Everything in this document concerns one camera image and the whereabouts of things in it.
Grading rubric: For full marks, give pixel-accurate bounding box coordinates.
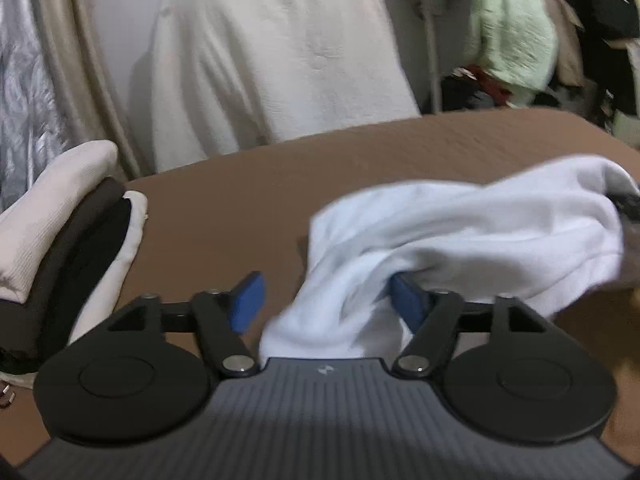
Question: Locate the crinkled silver cover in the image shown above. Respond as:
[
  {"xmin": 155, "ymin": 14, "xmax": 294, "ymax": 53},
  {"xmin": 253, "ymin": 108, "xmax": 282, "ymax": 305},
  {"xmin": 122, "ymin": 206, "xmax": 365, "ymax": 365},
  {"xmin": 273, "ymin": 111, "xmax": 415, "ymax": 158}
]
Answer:
[{"xmin": 0, "ymin": 0, "xmax": 71, "ymax": 211}]

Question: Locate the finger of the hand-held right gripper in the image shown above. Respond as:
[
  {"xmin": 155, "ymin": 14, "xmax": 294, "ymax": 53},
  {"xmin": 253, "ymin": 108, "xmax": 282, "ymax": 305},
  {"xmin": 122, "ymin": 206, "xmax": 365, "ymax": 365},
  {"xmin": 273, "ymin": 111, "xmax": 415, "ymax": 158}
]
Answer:
[{"xmin": 609, "ymin": 186, "xmax": 640, "ymax": 222}]

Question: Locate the cream folded garment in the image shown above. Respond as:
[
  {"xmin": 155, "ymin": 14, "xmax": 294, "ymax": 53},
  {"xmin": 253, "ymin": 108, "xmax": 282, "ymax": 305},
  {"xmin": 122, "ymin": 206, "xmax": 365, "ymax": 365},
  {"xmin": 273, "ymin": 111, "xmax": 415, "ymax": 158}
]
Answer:
[{"xmin": 0, "ymin": 140, "xmax": 121, "ymax": 306}]

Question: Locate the black folded garment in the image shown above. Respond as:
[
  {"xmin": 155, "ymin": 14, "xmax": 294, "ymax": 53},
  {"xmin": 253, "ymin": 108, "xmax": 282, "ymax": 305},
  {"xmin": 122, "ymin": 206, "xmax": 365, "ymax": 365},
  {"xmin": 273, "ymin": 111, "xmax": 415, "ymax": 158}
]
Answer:
[{"xmin": 37, "ymin": 197, "xmax": 132, "ymax": 361}]

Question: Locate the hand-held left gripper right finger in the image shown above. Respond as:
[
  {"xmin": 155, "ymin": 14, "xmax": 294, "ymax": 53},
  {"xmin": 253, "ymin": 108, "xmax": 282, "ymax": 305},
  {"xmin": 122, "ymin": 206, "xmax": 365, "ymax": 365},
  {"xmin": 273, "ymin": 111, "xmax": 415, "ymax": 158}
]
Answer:
[{"xmin": 390, "ymin": 272, "xmax": 548, "ymax": 378}]

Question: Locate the metal rack pole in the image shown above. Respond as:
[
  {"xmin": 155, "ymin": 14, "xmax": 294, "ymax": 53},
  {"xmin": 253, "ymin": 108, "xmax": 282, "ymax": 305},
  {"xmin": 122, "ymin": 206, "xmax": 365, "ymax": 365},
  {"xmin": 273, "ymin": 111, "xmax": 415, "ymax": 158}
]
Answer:
[{"xmin": 415, "ymin": 0, "xmax": 443, "ymax": 113}]

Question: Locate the light green quilted jacket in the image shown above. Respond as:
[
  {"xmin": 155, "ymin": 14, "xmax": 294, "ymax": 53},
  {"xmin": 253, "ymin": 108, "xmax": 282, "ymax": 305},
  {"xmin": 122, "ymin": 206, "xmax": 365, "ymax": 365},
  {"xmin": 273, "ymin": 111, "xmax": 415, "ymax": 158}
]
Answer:
[{"xmin": 465, "ymin": 0, "xmax": 558, "ymax": 106}]

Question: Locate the red cloth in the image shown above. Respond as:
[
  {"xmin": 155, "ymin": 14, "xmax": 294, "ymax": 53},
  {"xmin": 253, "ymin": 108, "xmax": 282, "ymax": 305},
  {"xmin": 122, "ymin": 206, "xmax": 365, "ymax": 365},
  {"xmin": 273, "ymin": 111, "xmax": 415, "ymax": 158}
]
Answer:
[{"xmin": 467, "ymin": 64, "xmax": 503, "ymax": 97}]

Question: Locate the white folded garment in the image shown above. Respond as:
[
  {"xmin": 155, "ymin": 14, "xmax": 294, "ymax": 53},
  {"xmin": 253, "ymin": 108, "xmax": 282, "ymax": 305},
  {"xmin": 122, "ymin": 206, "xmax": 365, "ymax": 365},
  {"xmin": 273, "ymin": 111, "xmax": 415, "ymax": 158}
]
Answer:
[{"xmin": 67, "ymin": 190, "xmax": 149, "ymax": 346}]

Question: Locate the beige curtain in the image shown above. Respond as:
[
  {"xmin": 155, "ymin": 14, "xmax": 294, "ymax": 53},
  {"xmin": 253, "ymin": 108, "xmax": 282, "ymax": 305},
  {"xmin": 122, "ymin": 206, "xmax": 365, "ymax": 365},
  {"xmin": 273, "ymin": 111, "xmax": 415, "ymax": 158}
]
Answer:
[{"xmin": 27, "ymin": 0, "xmax": 146, "ymax": 181}]

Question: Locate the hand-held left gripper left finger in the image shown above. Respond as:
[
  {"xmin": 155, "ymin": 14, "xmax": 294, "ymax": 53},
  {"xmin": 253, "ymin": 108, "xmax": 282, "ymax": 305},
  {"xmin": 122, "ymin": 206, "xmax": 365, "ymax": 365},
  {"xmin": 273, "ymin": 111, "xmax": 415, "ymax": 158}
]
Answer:
[{"xmin": 107, "ymin": 271, "xmax": 266, "ymax": 378}]

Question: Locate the beige coat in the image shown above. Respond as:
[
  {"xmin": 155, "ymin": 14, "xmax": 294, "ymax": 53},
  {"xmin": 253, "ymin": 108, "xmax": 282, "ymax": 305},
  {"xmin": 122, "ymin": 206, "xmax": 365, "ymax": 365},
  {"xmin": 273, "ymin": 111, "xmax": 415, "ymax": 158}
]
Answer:
[{"xmin": 542, "ymin": 0, "xmax": 586, "ymax": 88}]

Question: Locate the white fleece garment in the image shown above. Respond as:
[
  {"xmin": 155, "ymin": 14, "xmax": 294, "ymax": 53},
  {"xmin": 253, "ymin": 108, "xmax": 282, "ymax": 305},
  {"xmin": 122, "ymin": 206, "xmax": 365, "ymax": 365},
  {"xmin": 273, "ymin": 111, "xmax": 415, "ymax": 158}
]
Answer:
[{"xmin": 259, "ymin": 156, "xmax": 640, "ymax": 361}]

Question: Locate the pile of dark clothes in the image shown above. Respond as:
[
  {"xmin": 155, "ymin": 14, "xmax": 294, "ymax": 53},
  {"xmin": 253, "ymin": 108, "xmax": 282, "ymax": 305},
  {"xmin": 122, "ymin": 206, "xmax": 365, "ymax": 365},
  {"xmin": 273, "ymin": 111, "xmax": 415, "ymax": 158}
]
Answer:
[{"xmin": 442, "ymin": 62, "xmax": 516, "ymax": 111}]

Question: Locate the cream draped blanket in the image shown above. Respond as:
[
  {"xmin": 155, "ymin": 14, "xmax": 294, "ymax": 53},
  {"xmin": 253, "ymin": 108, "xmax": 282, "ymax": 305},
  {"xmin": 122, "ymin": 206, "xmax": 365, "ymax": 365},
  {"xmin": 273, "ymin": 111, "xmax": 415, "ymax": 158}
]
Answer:
[{"xmin": 127, "ymin": 0, "xmax": 421, "ymax": 173}]

